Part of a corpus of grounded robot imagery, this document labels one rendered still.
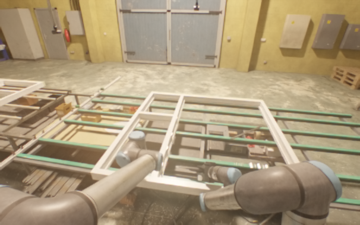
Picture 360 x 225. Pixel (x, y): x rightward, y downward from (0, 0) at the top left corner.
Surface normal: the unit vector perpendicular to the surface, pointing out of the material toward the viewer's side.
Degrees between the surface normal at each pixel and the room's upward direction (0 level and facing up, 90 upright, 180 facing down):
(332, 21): 90
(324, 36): 90
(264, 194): 60
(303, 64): 90
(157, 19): 90
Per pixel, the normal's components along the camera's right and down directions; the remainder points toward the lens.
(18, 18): -0.16, 0.48
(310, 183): 0.12, -0.44
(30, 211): 0.26, -0.86
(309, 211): -0.44, 0.17
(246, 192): -0.83, -0.22
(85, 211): 0.82, -0.48
